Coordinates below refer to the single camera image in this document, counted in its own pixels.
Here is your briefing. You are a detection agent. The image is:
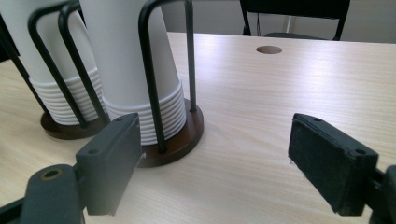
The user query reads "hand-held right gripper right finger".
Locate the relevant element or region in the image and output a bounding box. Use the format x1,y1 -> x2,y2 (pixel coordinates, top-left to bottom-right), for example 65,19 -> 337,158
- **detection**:
288,112 -> 381,217

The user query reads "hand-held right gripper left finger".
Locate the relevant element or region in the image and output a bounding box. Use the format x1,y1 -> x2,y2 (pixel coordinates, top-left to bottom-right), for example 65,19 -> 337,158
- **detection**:
75,112 -> 144,217

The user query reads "dark wire double cup holder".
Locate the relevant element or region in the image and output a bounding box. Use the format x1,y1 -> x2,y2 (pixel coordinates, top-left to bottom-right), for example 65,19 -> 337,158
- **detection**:
0,0 -> 205,169

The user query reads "stack of white paper cups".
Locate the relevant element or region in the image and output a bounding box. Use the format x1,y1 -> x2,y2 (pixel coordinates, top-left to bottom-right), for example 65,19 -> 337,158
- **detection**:
0,0 -> 108,127
78,0 -> 188,147

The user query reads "black folding chair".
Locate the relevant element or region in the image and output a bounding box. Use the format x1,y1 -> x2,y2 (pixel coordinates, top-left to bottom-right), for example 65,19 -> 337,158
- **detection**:
239,0 -> 351,42

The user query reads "round table cable grommet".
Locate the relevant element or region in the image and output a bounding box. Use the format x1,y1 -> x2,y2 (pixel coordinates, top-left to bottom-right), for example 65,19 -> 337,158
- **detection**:
255,45 -> 283,55

